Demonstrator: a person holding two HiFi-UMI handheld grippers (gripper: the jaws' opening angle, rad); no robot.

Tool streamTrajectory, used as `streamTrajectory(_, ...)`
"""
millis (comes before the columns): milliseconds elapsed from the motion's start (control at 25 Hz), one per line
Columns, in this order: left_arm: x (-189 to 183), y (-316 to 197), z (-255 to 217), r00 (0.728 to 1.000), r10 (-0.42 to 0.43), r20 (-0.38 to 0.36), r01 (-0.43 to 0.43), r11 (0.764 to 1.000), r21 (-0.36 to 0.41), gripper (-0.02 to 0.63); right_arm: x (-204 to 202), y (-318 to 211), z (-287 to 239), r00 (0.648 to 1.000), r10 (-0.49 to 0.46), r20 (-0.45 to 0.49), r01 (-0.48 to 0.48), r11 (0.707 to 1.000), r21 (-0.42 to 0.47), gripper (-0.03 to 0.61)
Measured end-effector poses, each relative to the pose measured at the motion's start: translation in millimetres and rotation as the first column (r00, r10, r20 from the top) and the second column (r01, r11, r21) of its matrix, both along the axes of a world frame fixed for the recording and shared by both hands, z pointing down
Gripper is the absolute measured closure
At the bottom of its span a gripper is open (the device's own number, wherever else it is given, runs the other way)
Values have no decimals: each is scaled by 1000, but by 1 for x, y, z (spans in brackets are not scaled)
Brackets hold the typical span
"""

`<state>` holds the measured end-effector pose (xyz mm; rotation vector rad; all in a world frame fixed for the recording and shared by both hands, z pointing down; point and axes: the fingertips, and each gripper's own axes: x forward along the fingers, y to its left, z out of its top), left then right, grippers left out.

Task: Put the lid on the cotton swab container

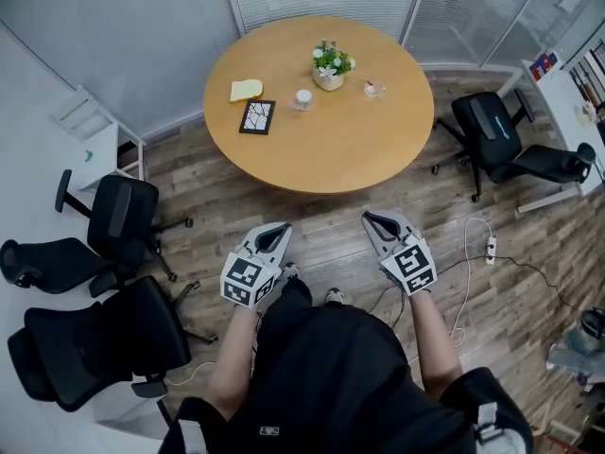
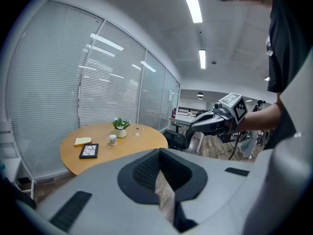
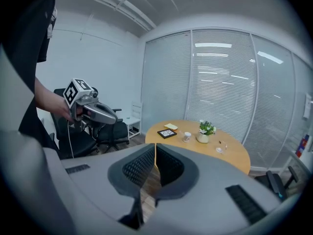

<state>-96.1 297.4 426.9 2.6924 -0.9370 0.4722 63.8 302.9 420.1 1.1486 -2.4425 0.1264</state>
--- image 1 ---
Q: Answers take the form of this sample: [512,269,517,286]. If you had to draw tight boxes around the person's black clothed body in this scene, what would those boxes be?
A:
[160,275,535,454]

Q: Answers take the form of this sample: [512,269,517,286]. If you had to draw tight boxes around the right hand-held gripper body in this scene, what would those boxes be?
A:
[379,232,438,298]

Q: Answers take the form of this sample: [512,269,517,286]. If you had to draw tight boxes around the white side desk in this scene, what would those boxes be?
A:
[48,84,148,194]

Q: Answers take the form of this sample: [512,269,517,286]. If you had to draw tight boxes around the person's left shoe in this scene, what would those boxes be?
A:
[277,261,302,286]

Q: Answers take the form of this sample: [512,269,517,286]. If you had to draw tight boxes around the white long desk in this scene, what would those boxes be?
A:
[495,58,605,215]

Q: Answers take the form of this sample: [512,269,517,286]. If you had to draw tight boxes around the potted plant in white pot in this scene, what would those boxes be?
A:
[310,39,357,93]

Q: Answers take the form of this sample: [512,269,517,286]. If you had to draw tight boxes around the yellow sponge cloth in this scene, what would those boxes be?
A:
[229,79,265,104]

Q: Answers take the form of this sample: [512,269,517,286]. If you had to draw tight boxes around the black cable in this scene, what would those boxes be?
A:
[366,254,597,330]

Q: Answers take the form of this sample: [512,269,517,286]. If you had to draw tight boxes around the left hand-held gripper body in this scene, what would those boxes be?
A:
[221,246,282,309]

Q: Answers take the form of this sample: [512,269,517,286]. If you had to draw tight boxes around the clear cotton swab container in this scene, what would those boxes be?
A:
[286,89,314,112]

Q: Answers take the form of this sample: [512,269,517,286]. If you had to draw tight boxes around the black office chair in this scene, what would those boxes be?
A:
[0,236,120,300]
[7,275,219,413]
[430,91,597,203]
[54,168,195,283]

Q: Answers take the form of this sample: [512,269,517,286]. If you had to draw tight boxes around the dark shelf unit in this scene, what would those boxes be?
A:
[566,38,605,113]

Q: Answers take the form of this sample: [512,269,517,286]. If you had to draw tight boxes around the white cable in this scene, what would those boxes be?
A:
[164,359,219,388]
[443,217,495,345]

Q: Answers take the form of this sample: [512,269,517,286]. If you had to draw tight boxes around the red and blue box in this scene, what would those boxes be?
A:
[527,50,560,82]

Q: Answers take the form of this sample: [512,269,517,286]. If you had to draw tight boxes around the person's right forearm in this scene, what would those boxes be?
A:
[408,289,467,404]

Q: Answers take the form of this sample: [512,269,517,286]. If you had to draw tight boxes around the person's left forearm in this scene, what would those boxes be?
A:
[205,300,264,421]

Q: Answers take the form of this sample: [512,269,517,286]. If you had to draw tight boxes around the black framed patterned picture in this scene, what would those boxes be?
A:
[238,98,277,136]

